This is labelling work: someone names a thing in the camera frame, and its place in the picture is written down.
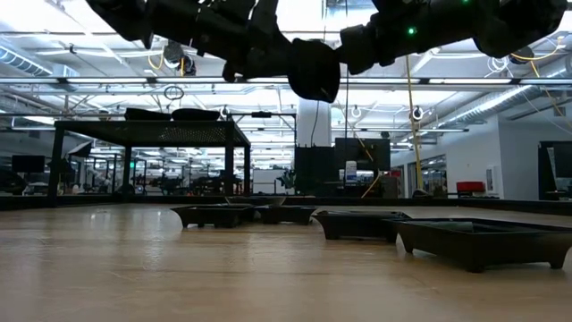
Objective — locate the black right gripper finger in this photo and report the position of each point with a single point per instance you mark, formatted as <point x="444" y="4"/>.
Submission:
<point x="362" y="49"/>

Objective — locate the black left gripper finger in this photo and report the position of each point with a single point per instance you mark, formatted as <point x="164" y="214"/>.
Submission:
<point x="232" y="71"/>
<point x="272" y="60"/>

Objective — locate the small black square plate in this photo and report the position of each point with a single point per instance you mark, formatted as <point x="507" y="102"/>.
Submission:
<point x="357" y="230"/>
<point x="286" y="215"/>
<point x="210" y="217"/>
<point x="482" y="250"/>

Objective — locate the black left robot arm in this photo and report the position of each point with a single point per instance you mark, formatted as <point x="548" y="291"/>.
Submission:
<point x="125" y="18"/>

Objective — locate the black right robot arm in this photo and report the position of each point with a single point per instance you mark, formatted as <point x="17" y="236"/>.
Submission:
<point x="514" y="27"/>

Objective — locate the black display panel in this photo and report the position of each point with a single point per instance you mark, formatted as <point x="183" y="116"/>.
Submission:
<point x="362" y="154"/>

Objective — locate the black perforated metal shelf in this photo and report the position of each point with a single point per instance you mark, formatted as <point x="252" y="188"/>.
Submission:
<point x="147" y="133"/>

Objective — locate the black cabinet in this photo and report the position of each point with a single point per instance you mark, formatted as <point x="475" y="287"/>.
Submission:
<point x="313" y="170"/>

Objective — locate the red box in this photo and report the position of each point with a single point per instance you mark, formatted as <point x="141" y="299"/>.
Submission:
<point x="470" y="187"/>

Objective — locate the black monitor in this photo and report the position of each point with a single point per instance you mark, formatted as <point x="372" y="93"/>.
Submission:
<point x="27" y="164"/>

